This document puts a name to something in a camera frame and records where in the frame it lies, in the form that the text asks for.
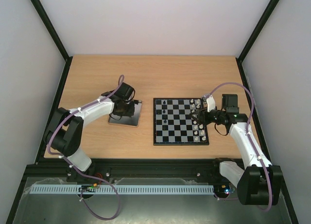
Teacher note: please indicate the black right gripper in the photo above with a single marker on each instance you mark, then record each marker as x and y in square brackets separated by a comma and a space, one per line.
[202, 115]

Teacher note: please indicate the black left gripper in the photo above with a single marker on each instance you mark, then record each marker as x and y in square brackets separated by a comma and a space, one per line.
[130, 113]

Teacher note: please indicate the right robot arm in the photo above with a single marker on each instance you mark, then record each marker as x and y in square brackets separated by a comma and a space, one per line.
[259, 182]

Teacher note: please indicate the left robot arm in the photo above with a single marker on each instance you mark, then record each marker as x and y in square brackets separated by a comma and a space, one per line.
[64, 131]

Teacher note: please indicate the metal tray wooden rim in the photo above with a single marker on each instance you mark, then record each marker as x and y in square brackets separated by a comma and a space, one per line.
[131, 121]

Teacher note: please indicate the black white chessboard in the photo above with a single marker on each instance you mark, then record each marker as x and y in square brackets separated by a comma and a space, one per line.
[180, 125]

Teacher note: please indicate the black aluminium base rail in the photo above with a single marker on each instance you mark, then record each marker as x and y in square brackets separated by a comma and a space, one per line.
[199, 170]

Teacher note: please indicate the white slotted cable duct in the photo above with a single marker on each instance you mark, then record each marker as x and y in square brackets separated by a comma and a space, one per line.
[125, 189]

